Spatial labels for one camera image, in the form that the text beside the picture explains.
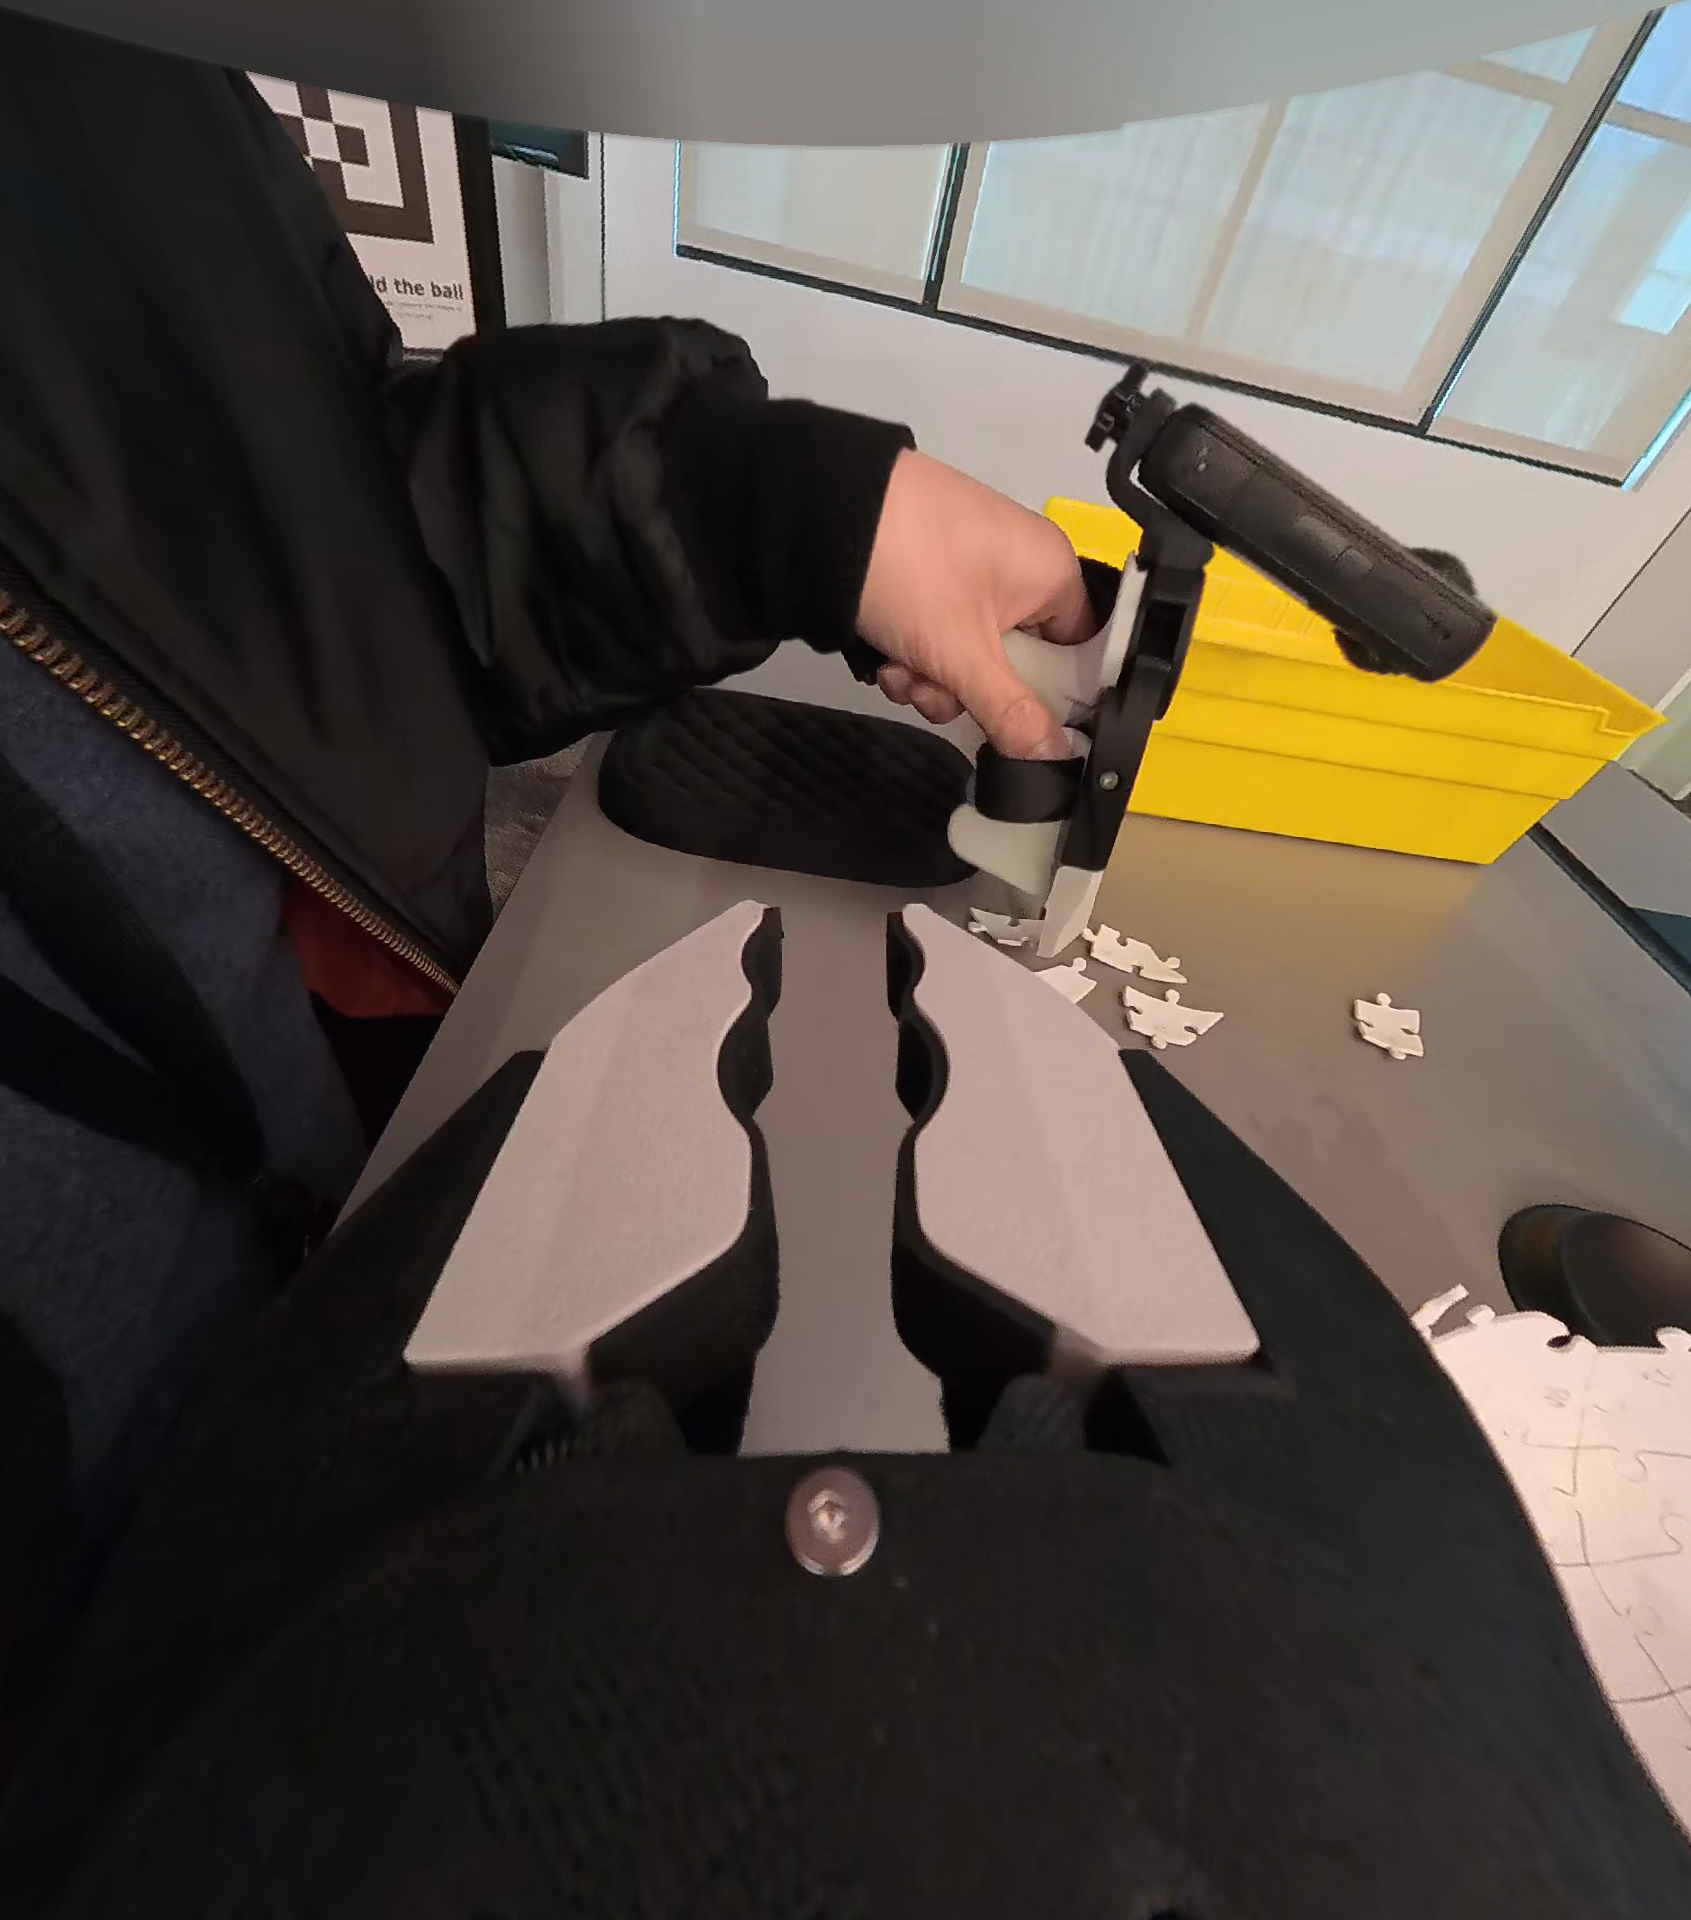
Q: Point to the black and white code poster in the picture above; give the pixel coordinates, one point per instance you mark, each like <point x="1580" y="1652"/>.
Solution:
<point x="381" y="180"/>

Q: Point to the single white jigsaw piece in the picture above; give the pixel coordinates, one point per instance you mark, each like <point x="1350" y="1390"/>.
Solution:
<point x="1168" y="1017"/>
<point x="1134" y="953"/>
<point x="1002" y="927"/>
<point x="1390" y="1024"/>
<point x="1070" y="981"/>

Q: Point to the black ball stand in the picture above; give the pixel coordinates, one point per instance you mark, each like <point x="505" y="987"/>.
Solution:
<point x="1640" y="1274"/>

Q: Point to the partly built puzzle ball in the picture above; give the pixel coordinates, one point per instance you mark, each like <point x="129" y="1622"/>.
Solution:
<point x="1640" y="1574"/>

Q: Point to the yellow plastic bin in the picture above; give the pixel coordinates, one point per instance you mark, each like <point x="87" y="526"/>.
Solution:
<point x="1386" y="765"/>

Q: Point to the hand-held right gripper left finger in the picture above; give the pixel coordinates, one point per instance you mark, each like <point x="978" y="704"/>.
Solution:
<point x="606" y="1184"/>

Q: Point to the person's left forearm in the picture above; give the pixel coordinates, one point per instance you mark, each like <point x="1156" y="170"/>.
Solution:
<point x="636" y="510"/>

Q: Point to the large window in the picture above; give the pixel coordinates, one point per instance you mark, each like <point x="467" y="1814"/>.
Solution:
<point x="1236" y="241"/>

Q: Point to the person's jacketed torso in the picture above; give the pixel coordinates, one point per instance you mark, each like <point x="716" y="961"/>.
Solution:
<point x="111" y="524"/>

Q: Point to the person's left hand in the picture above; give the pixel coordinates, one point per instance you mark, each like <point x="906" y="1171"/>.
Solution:
<point x="966" y="571"/>

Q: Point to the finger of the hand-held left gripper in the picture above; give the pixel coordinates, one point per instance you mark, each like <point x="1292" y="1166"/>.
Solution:
<point x="1082" y="908"/>

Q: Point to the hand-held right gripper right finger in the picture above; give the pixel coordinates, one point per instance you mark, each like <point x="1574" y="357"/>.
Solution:
<point x="1056" y="1184"/>

